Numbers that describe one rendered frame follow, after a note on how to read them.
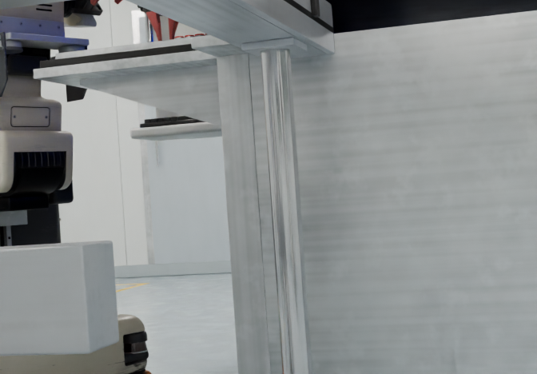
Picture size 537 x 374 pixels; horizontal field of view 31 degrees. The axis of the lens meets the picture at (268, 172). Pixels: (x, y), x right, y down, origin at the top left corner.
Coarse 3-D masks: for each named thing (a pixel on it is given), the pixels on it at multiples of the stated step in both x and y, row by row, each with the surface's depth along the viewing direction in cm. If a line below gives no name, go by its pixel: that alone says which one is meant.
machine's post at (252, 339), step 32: (224, 64) 187; (224, 96) 187; (224, 128) 187; (224, 160) 187; (256, 192) 185; (256, 224) 185; (256, 256) 185; (256, 288) 185; (256, 320) 185; (256, 352) 185
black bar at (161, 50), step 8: (152, 48) 196; (160, 48) 195; (168, 48) 195; (176, 48) 194; (184, 48) 194; (80, 56) 200; (88, 56) 200; (96, 56) 199; (104, 56) 199; (112, 56) 198; (120, 56) 198; (128, 56) 197; (136, 56) 197; (144, 56) 196; (40, 64) 203; (48, 64) 202; (56, 64) 202; (64, 64) 201; (72, 64) 201
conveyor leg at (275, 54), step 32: (288, 64) 162; (288, 96) 162; (288, 128) 161; (288, 160) 161; (288, 192) 161; (288, 224) 161; (288, 256) 161; (288, 288) 160; (288, 320) 160; (288, 352) 161
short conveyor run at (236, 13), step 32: (128, 0) 121; (160, 0) 122; (192, 0) 124; (224, 0) 125; (256, 0) 132; (288, 0) 150; (320, 0) 172; (224, 32) 149; (256, 32) 151; (288, 32) 153; (320, 32) 170
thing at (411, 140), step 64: (256, 64) 185; (320, 64) 182; (384, 64) 178; (448, 64) 175; (512, 64) 172; (256, 128) 185; (320, 128) 182; (384, 128) 178; (448, 128) 175; (512, 128) 172; (320, 192) 182; (384, 192) 178; (448, 192) 175; (512, 192) 172; (320, 256) 182; (384, 256) 178; (448, 256) 175; (512, 256) 172; (320, 320) 182; (384, 320) 178; (448, 320) 175; (512, 320) 172
